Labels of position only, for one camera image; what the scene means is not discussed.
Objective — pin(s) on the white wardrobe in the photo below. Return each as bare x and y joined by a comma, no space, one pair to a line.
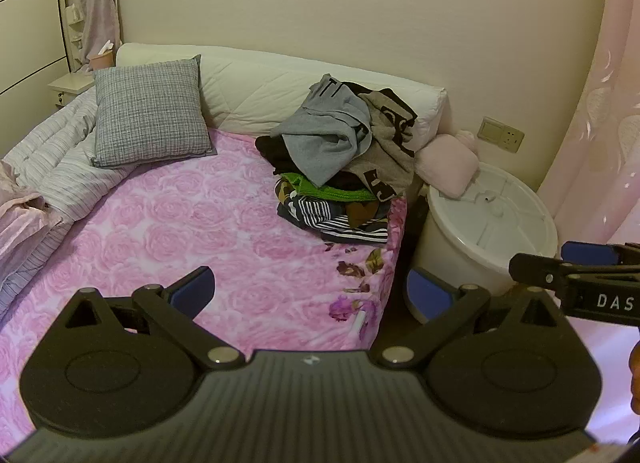
25,43

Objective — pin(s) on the white padded headboard cushion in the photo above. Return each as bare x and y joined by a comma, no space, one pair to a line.
260,88

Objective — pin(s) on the khaki garment with black print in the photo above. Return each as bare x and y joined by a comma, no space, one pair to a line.
387,155

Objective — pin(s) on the grey striped duvet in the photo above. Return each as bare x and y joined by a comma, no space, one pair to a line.
65,168

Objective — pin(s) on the grey sweatshirt with black print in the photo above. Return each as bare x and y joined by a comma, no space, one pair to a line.
320,143

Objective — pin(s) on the small white label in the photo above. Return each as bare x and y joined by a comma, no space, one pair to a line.
360,323

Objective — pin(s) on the white round lidded tub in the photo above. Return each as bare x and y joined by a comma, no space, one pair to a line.
450,253

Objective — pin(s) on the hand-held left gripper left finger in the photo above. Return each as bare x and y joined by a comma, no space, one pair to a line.
192,290

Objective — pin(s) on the lilac hanging towel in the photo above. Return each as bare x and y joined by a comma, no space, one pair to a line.
100,8

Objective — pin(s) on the green garment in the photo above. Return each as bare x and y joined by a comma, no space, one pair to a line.
312,188

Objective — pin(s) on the pink curtain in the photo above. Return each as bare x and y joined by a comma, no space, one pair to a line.
600,118

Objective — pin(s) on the pink rose bed sheet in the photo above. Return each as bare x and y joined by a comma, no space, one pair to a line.
200,213

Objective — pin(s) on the black and white striped garment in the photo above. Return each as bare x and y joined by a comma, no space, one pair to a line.
320,217

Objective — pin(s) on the brown garment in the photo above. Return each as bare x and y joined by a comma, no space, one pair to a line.
361,214

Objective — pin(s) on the beige wall socket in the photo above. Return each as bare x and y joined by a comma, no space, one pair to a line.
500,135

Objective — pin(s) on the pale pink blanket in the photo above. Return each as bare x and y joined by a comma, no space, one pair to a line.
25,228

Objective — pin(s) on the white nightstand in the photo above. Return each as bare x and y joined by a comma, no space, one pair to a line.
70,86

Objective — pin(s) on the white corner shelf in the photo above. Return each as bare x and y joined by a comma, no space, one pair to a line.
75,28

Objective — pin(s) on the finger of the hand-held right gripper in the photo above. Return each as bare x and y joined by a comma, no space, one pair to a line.
587,253
537,270

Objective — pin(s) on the pink plush pillow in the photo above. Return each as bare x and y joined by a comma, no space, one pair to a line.
445,164

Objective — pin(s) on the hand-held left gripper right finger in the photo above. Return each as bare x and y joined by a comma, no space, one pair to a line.
425,293

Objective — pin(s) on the grey checked pillow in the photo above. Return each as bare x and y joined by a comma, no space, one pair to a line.
150,113

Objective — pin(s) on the pink tissue box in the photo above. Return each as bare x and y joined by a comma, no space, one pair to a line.
101,60

